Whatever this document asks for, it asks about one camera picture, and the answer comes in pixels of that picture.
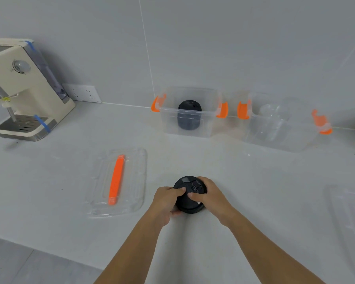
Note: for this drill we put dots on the person's right hand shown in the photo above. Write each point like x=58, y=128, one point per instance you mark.
x=217, y=204

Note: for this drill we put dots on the person's left hand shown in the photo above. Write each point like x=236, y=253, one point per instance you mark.
x=164, y=204

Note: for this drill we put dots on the clear storage box orange latches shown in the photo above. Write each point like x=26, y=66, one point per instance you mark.
x=171, y=127
x=298, y=139

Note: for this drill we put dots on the stack of black lids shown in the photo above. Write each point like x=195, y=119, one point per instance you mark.
x=189, y=115

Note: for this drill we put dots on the stack of clear lids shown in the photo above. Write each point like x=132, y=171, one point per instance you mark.
x=270, y=124

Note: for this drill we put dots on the person's left forearm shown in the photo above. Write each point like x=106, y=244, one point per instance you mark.
x=133, y=251

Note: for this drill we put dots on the person's right forearm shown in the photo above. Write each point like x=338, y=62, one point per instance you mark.
x=269, y=254

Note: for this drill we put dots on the cream water dispenser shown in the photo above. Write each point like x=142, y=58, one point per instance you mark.
x=32, y=91

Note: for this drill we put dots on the white wall socket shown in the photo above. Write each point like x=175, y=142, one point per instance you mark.
x=81, y=93

